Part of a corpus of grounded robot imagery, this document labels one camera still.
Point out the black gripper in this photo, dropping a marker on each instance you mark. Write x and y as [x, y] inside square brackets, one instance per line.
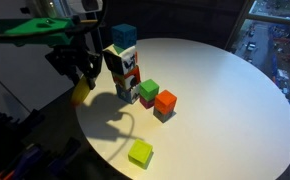
[71, 58]

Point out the yellow banana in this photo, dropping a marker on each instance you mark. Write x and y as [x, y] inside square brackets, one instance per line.
[81, 93]

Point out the white black picture cube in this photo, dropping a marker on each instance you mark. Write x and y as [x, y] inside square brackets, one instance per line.
[120, 61]

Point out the blue picture cube number four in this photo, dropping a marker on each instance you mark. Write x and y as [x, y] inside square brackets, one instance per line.
[125, 95]

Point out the red white picture cube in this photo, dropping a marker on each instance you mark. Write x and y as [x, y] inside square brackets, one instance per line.
[128, 80]

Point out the teal foam cube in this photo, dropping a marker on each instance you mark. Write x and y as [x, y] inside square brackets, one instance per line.
[123, 35]

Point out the green cube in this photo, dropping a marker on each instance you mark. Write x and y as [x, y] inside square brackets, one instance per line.
[149, 89]

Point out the magenta cube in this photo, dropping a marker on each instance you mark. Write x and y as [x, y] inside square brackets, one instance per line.
[146, 103]

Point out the orange cube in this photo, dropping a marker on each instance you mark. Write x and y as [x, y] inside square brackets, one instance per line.
[165, 101]

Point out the gray cube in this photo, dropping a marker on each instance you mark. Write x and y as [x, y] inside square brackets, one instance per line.
[161, 116]

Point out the lime yellow cube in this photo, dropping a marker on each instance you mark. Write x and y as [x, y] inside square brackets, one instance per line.
[140, 152]

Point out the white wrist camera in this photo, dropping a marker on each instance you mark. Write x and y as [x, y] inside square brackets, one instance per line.
[88, 5]

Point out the window frame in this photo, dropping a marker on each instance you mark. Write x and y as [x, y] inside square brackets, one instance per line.
[271, 18]

